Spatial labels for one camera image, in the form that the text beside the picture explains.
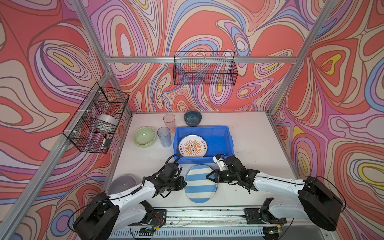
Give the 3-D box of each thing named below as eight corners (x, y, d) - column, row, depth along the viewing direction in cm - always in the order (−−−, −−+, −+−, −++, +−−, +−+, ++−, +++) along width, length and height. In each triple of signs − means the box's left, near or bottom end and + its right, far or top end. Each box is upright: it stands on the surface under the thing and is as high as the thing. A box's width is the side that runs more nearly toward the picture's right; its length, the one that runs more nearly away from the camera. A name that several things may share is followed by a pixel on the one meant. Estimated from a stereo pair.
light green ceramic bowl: (134, 148, 101) (130, 143, 95) (138, 132, 109) (136, 126, 104) (154, 148, 101) (152, 143, 95) (158, 132, 109) (156, 126, 104)
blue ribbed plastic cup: (160, 147, 101) (156, 136, 91) (161, 138, 106) (158, 126, 96) (171, 147, 101) (169, 136, 91) (172, 138, 106) (170, 126, 96)
